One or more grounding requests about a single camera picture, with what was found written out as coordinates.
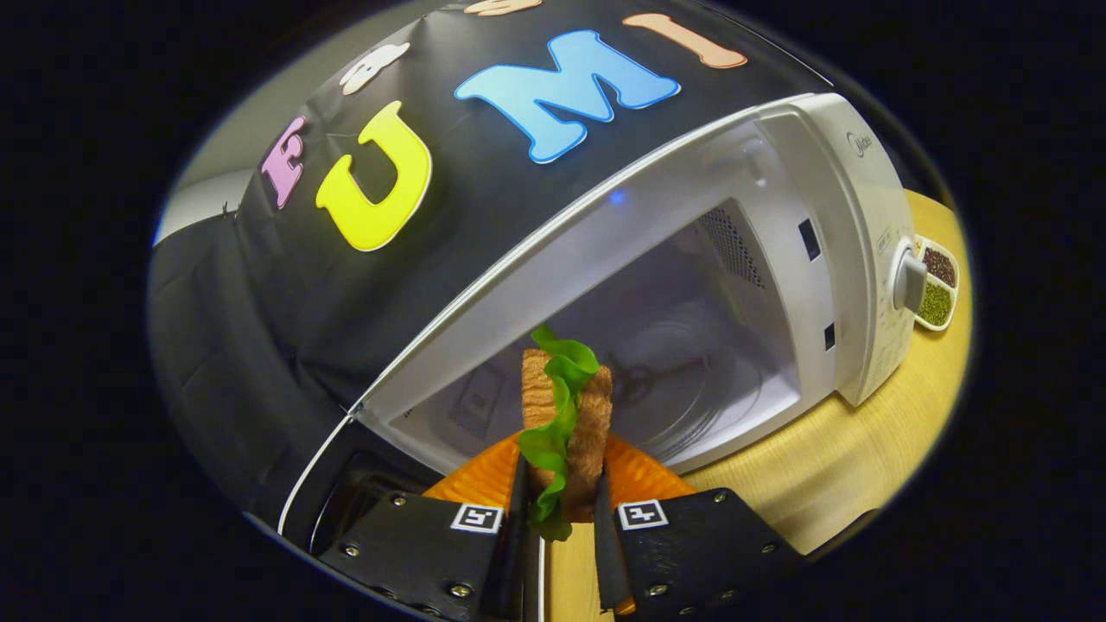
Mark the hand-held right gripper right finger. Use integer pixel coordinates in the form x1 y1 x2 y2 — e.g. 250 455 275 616
592 435 806 619

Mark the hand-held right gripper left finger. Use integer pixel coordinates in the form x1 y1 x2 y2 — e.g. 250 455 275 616
318 430 531 622

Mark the sandwich with green lettuce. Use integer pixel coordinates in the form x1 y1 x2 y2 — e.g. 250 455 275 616
517 325 614 543

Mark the white microwave oven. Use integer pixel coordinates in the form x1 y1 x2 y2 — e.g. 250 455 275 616
276 92 930 554

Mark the black backdrop cloth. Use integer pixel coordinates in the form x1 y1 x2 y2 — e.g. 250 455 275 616
147 0 835 519

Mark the white divided dish of beans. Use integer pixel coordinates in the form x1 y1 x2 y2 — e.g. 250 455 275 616
914 235 960 333

